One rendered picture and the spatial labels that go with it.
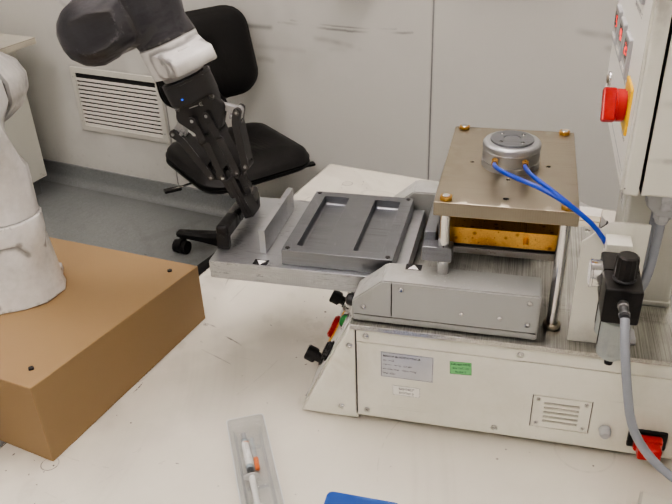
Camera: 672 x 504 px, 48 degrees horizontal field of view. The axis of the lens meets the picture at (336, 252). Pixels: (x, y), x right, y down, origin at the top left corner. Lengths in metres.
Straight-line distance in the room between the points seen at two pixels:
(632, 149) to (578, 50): 1.69
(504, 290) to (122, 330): 0.59
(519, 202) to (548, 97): 1.67
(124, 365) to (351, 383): 0.37
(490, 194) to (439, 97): 1.76
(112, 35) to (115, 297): 0.43
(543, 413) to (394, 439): 0.22
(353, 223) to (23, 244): 0.52
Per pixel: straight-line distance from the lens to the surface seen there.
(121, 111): 3.55
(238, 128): 1.13
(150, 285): 1.30
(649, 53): 0.87
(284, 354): 1.29
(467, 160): 1.08
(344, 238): 1.11
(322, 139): 2.99
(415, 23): 2.70
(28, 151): 3.73
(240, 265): 1.12
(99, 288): 1.32
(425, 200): 1.24
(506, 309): 1.00
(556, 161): 1.10
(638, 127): 0.89
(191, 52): 1.07
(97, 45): 1.11
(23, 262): 1.28
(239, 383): 1.24
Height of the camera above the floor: 1.54
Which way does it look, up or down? 30 degrees down
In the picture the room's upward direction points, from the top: 2 degrees counter-clockwise
